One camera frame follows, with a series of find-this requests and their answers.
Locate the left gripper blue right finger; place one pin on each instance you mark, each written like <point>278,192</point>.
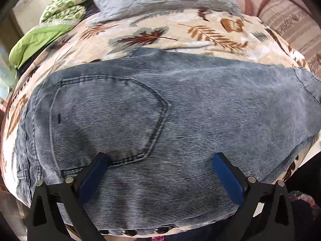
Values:
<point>245,194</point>

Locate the striped floral cushion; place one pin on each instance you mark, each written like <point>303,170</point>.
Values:
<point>296,27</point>

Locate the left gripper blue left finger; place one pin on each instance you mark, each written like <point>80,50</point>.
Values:
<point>77,191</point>

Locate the grey-blue denim pants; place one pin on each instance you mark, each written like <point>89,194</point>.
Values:
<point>160,116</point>

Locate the leaf-print beige bed blanket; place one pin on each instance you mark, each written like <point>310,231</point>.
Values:
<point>203,32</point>

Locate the green patterned folded quilt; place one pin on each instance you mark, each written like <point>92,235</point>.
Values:
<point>59,17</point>

